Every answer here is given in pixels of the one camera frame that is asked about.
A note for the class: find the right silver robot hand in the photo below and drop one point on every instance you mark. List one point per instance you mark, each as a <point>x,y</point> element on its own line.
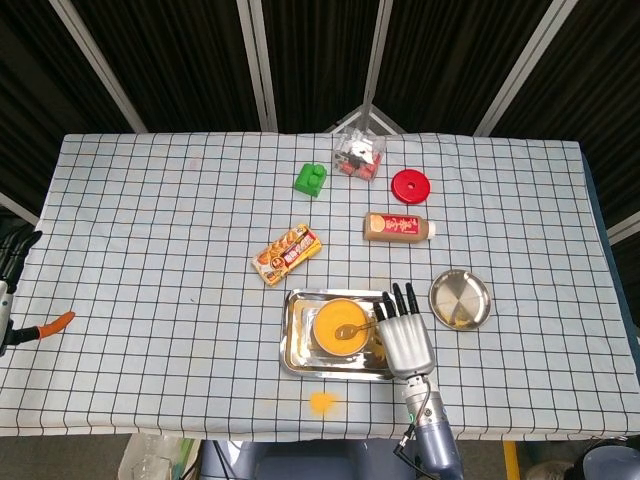
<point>405,345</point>

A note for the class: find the silver metal spoon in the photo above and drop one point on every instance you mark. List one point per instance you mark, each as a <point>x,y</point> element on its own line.
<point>345,331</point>

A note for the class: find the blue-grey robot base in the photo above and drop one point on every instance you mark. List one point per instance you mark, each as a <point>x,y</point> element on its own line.
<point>300,462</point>

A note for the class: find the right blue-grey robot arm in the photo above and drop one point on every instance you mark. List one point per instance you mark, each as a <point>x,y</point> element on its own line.
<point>432,435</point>

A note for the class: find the round stainless steel plate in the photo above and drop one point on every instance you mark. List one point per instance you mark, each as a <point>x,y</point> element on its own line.
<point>460,300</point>

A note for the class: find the white bowl of yellow powder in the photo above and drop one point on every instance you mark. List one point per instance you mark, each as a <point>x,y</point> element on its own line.
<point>330,320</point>

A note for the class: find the rectangular stainless steel tray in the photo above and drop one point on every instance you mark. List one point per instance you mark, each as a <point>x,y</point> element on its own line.
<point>300,350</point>

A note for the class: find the red round plastic disc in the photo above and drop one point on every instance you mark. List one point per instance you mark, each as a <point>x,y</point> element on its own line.
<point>420,192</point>

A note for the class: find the spilled yellow powder pile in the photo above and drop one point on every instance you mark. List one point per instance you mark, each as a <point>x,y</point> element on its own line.
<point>322,402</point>

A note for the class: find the brown drink bottle red label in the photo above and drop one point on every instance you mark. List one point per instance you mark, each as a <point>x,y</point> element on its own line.
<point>395,227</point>

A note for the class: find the yellow snack food package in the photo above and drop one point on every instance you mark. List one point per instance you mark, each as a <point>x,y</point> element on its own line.
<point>285,255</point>

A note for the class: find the green toy building block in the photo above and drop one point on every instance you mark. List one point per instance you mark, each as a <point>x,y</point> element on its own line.
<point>309,182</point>

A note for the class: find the clear plastic box red items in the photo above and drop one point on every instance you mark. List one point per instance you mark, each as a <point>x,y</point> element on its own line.
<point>357,157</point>

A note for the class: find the metal screen foot stand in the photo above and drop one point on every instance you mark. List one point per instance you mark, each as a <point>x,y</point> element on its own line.
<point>380,120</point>

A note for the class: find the white black checkered tablecloth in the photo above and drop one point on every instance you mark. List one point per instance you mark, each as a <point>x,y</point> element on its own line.
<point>150,250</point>

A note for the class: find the clear plastic bag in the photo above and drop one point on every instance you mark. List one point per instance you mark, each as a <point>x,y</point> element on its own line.
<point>150,460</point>

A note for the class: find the black folding screen white frames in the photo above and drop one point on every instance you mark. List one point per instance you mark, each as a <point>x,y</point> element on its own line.
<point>190,60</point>

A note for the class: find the yellow post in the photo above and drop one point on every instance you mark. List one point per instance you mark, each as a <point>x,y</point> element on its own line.
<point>511,460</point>

